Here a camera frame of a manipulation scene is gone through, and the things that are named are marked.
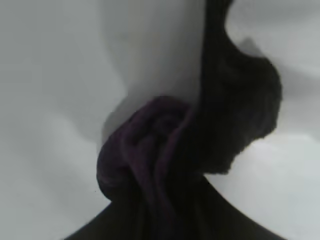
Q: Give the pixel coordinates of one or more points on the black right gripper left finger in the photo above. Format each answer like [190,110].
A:
[105,225]

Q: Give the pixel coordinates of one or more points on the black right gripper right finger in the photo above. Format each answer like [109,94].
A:
[225,217]

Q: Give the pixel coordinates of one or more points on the purple and black cloth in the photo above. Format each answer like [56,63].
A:
[150,140]

